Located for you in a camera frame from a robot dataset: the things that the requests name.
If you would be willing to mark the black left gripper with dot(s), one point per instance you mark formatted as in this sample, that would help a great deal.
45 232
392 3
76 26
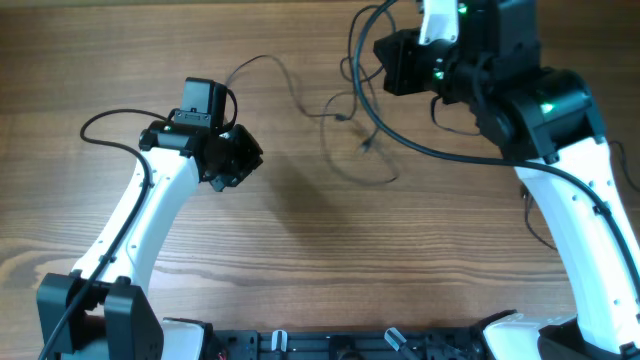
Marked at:
251 159

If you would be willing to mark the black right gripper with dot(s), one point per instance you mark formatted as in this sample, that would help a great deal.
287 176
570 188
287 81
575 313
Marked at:
400 64

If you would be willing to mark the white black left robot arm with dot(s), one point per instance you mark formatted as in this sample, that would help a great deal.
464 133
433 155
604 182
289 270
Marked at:
100 309

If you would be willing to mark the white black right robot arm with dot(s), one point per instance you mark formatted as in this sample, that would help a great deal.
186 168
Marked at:
548 128

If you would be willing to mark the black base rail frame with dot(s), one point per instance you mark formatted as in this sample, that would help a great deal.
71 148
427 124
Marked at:
393 343

